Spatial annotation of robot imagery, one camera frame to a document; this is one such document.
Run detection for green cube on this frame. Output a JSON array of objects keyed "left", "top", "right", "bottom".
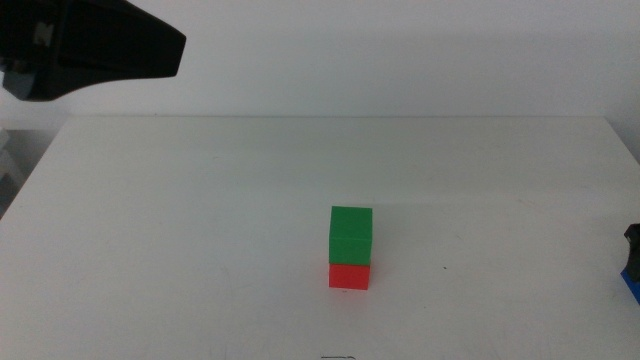
[{"left": 327, "top": 205, "right": 374, "bottom": 267}]

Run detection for blue cube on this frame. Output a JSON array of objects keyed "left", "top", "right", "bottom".
[{"left": 620, "top": 269, "right": 640, "bottom": 306}]

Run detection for red cube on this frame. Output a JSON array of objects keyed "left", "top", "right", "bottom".
[{"left": 328, "top": 263, "right": 372, "bottom": 292}]

